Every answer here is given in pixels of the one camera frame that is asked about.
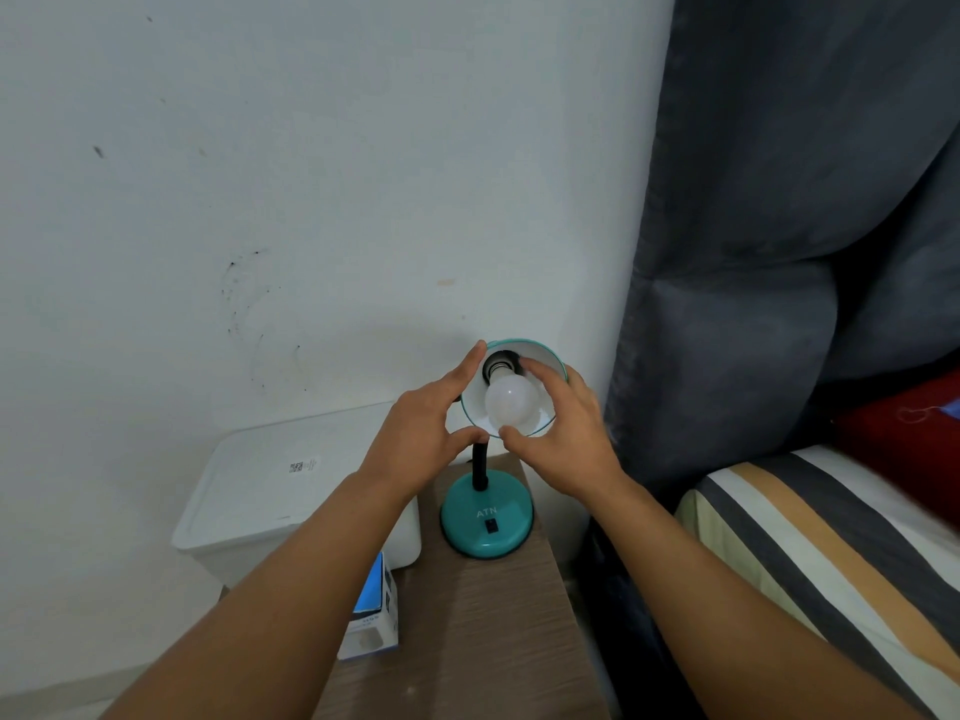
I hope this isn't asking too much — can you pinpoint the white light bulb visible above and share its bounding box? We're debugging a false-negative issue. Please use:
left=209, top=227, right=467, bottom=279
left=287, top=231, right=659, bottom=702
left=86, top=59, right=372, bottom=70
left=483, top=370, right=543, bottom=433

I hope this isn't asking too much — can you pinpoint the person's right forearm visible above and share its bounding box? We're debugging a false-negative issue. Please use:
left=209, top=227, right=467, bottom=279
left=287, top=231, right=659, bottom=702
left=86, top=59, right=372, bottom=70
left=576, top=467, right=925, bottom=720

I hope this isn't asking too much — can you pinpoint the blue white bulb carton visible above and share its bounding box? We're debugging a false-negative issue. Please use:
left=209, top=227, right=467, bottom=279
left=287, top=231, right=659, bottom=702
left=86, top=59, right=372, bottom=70
left=336, top=550, right=401, bottom=661

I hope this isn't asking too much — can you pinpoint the person's right hand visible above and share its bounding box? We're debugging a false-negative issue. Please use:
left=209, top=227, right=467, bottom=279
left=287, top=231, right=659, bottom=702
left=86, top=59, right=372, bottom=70
left=498, top=358, right=625, bottom=505

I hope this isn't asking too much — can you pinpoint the white plastic storage box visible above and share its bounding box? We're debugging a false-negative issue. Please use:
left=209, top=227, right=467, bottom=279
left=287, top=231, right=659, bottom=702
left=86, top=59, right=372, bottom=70
left=171, top=400, right=423, bottom=590

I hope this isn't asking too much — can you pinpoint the person's left forearm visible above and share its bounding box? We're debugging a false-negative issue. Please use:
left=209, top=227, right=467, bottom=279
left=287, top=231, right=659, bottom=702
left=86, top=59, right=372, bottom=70
left=101, top=470, right=421, bottom=720

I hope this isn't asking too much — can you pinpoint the dark grey curtain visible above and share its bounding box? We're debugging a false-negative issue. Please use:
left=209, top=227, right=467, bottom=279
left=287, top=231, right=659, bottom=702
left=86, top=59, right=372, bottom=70
left=573, top=0, right=960, bottom=720

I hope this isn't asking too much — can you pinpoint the red pillow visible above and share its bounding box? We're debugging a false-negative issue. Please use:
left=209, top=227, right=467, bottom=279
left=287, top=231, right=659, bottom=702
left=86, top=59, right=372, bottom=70
left=828, top=369, right=960, bottom=505

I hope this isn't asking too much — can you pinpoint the person's left hand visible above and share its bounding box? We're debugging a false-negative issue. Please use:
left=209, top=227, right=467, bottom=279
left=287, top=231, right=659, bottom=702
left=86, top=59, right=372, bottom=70
left=358, top=340, right=491, bottom=512

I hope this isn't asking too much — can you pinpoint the teal desk lamp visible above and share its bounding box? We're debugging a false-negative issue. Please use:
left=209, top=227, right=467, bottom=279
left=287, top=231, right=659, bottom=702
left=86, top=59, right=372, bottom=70
left=438, top=337, right=571, bottom=562

